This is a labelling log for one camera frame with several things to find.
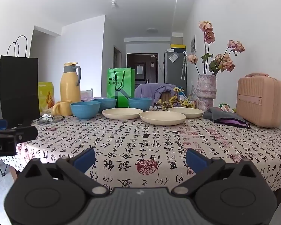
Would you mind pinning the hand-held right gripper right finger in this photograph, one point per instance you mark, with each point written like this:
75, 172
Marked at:
196, 160

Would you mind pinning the dark framed glasses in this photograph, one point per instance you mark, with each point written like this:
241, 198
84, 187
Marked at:
57, 118

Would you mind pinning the bunch of dried pink roses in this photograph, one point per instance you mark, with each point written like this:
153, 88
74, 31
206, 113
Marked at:
223, 62

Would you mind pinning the wall poster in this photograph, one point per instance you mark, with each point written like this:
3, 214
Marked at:
193, 44

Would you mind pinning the folded pale umbrella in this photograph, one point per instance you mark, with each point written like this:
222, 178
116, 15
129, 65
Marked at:
183, 65

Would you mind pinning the pink speckled vase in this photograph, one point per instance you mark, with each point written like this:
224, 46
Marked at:
206, 91

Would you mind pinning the lilac plastic bag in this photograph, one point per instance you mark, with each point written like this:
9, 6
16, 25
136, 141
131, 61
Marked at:
87, 95

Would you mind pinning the cream plate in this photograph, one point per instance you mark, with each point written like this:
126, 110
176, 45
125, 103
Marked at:
121, 113
162, 117
187, 112

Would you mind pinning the blue bowl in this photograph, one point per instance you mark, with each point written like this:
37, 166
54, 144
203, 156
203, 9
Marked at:
84, 111
107, 104
140, 104

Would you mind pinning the brown side door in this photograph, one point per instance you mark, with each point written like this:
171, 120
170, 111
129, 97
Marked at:
117, 58

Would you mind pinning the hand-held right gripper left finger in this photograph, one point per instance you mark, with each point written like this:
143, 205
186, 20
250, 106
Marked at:
84, 160

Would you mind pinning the grey refrigerator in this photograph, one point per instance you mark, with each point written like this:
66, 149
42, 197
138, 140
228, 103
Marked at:
174, 72

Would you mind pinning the green snack packet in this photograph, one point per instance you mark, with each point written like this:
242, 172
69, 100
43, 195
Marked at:
227, 108

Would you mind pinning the green paper bag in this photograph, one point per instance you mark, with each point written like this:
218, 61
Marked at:
127, 84

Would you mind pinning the pink ribbed case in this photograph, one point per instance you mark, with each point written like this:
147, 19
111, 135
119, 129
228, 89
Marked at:
260, 100

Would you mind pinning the yellow green printed box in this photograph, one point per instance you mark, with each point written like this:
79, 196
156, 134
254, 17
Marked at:
46, 93

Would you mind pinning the round ceiling light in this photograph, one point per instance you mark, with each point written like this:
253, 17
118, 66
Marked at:
152, 30

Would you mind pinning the black paper bag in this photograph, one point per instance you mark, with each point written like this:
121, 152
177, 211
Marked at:
14, 86

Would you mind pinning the yellow blossom branch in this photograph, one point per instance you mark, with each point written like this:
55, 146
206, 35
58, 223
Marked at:
178, 102

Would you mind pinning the yellow thermos jug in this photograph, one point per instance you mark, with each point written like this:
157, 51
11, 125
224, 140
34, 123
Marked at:
69, 86

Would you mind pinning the crumpled clear wrapper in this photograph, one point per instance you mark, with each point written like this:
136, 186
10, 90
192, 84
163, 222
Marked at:
46, 117

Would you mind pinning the wooden chair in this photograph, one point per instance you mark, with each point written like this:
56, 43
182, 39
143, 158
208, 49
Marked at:
167, 96

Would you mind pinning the white smoke detector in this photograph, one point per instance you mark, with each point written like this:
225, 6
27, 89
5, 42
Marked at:
113, 3

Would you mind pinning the lilac jacket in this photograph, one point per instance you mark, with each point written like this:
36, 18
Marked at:
147, 91

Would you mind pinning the yellow mug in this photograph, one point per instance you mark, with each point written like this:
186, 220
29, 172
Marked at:
63, 109

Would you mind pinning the dark brown entrance door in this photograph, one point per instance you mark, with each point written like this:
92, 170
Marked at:
133, 68

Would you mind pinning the grey purple pouch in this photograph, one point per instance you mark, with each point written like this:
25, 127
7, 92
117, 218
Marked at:
227, 118

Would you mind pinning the lilac dried grass sprigs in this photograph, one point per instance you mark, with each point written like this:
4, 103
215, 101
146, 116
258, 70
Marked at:
194, 90

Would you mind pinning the black folding chair legs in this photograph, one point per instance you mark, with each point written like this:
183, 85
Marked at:
1, 168

